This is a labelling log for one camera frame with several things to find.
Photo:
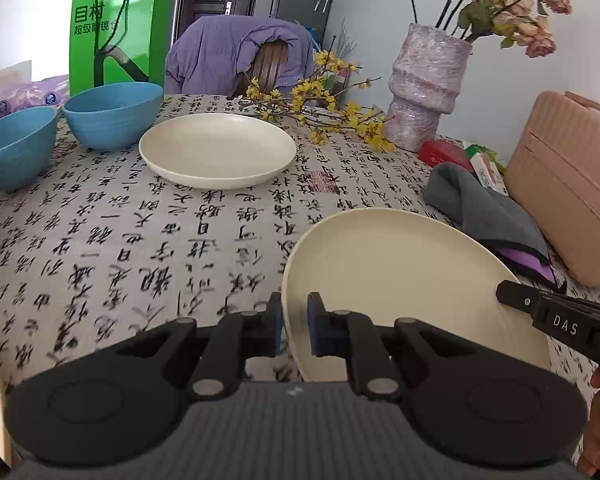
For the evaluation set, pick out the cream plate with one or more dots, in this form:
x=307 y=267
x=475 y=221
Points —
x=215 y=150
x=405 y=270

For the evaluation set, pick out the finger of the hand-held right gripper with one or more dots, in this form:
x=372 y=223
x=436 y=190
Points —
x=515 y=297

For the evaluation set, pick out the blue bowl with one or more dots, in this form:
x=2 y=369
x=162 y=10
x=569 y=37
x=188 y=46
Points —
x=15 y=150
x=112 y=120

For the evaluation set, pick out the dried pink rose bouquet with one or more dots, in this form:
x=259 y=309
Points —
x=485 y=7

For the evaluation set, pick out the pink hard case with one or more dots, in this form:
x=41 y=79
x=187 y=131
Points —
x=565 y=185

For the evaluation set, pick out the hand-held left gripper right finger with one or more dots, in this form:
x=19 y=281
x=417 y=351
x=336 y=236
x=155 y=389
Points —
x=314 y=332

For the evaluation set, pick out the purple padded jacket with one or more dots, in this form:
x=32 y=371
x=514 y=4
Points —
x=205 y=55

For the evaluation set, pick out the green paper bag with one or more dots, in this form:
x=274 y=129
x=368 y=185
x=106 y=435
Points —
x=130 y=20

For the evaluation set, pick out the red box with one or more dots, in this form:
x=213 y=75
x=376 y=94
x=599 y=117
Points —
x=442 y=152

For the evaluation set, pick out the calligraphy printed tablecloth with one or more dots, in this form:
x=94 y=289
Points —
x=130 y=240

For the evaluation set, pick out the mottled pink vase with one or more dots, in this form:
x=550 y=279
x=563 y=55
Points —
x=425 y=80

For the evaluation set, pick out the purple tissue packet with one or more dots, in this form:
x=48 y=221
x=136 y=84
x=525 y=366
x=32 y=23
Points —
x=20 y=95

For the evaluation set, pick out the purple cloth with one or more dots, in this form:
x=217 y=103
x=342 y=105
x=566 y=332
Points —
x=526 y=263

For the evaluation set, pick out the yellow flower branch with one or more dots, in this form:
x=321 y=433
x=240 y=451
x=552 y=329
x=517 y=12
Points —
x=307 y=91

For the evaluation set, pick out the green and white packet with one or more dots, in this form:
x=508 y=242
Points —
x=485 y=170

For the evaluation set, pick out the grey cloth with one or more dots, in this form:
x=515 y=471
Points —
x=470 y=205

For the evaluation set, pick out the wooden chair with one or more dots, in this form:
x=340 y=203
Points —
x=270 y=66

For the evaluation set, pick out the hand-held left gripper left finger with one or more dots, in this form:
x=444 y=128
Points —
x=276 y=327

